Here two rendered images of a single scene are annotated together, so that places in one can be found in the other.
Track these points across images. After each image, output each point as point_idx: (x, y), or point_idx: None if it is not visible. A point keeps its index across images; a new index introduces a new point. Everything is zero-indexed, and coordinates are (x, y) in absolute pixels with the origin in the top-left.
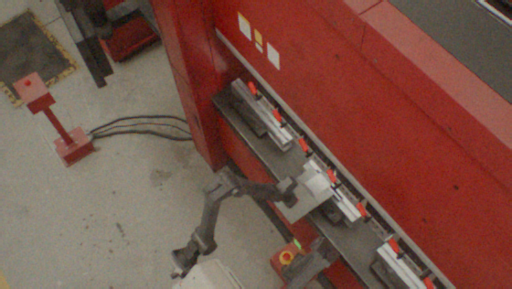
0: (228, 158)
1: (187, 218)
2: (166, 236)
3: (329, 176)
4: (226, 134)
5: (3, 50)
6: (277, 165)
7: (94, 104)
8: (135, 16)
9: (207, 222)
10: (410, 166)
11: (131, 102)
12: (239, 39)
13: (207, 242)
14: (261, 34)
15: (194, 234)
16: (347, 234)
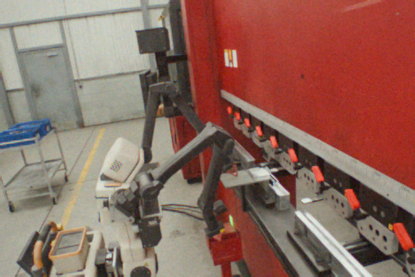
0: None
1: (180, 258)
2: (160, 264)
3: (257, 131)
4: (220, 186)
5: None
6: None
7: (162, 197)
8: None
9: (145, 119)
10: (284, 20)
11: (182, 199)
12: (226, 78)
13: (143, 146)
14: (230, 49)
15: (140, 147)
16: (275, 214)
